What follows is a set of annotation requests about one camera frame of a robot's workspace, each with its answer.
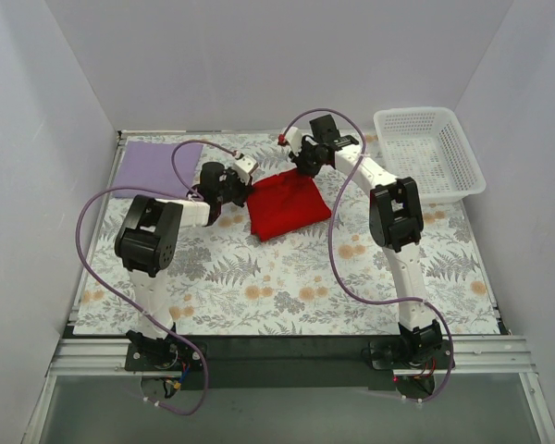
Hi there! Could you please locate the aluminium frame rail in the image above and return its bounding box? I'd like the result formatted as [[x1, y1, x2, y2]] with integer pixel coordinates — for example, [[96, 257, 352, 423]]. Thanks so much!
[[49, 336, 537, 376]]

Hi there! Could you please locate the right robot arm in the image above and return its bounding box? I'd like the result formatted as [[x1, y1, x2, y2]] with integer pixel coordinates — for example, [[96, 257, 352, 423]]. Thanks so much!
[[278, 109, 446, 368]]

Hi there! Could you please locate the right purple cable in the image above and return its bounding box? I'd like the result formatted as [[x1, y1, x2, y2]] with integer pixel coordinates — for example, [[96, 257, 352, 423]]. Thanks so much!
[[281, 108, 457, 404]]

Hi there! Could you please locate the purple cable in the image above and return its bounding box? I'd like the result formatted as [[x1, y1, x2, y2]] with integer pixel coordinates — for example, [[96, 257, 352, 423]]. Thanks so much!
[[281, 108, 457, 404], [75, 140, 212, 415]]

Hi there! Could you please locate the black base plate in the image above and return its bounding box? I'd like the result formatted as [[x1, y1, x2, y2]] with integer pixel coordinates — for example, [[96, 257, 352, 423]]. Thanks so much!
[[124, 335, 454, 390]]

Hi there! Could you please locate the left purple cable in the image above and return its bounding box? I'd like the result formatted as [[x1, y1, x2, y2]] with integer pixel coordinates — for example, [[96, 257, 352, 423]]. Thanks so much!
[[75, 140, 212, 415]]

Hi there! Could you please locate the folded purple t shirt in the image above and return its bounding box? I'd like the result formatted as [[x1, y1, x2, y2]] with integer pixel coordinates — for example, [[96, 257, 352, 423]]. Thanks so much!
[[112, 142, 203, 199]]

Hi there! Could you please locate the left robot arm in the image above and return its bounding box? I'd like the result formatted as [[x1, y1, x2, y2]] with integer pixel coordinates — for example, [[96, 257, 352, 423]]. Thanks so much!
[[115, 156, 258, 370]]

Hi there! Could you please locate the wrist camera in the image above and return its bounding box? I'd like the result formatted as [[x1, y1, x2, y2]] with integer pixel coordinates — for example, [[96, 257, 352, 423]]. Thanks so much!
[[277, 127, 308, 159], [231, 154, 259, 185]]

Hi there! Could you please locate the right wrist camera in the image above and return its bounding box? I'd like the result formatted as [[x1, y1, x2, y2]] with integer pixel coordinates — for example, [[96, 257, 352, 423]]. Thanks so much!
[[277, 127, 308, 159]]

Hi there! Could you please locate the red t shirt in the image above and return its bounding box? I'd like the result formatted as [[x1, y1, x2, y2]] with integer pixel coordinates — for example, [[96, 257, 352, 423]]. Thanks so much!
[[247, 169, 331, 242]]

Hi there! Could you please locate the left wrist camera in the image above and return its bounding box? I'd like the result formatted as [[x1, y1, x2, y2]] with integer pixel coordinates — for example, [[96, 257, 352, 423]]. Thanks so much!
[[231, 154, 259, 185]]

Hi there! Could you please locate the white plastic basket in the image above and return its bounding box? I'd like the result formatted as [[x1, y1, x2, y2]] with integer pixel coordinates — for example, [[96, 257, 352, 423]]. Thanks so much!
[[374, 106, 486, 204]]

